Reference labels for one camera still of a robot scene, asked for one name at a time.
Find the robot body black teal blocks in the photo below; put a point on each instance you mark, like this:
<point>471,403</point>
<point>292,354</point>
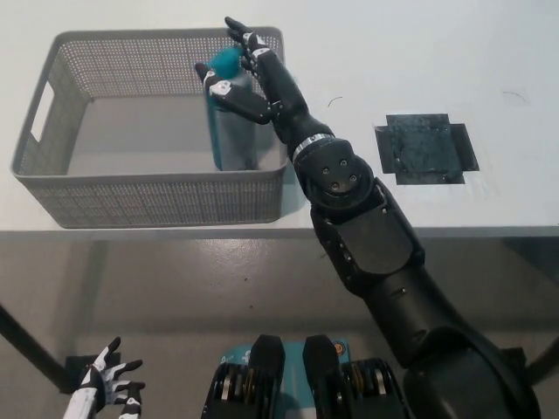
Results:
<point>266,362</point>

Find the black metal table leg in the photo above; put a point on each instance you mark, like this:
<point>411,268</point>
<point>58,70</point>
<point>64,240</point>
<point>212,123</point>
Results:
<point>35,349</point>
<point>546,362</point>

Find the black tape patch on table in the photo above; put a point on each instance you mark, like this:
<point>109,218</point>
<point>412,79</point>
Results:
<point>419,148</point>

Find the teal white air spray can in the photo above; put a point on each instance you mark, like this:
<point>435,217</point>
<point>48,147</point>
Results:
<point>233,139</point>

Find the gray perforated plastic basket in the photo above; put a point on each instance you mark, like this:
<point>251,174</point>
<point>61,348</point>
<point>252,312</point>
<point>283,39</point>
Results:
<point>153,201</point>

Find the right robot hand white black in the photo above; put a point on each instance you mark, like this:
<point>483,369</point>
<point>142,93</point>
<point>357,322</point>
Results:
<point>279,91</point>

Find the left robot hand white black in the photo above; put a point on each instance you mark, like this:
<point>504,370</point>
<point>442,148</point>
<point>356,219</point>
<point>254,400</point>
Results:
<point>94,393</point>

